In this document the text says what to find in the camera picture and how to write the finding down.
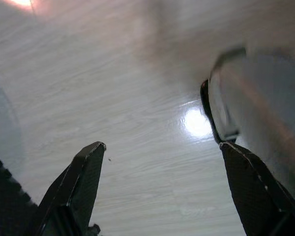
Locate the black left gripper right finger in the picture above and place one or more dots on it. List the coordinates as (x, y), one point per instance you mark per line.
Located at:
(250, 189)

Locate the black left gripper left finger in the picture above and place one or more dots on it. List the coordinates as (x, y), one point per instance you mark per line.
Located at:
(83, 179)

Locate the black ribbed object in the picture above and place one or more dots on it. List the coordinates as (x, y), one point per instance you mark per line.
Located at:
(5, 196)

